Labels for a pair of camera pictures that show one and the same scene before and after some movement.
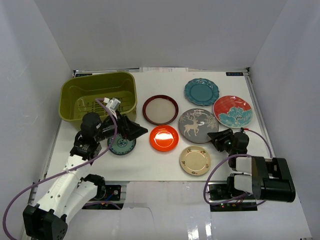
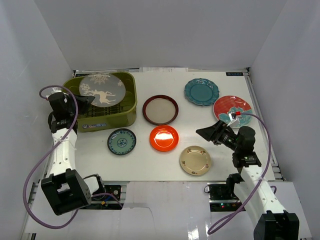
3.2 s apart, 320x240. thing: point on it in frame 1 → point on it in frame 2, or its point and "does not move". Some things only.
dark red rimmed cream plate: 160,109 does not move
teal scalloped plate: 202,91 does not move
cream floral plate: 195,160 does not move
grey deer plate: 195,125 → 108,90
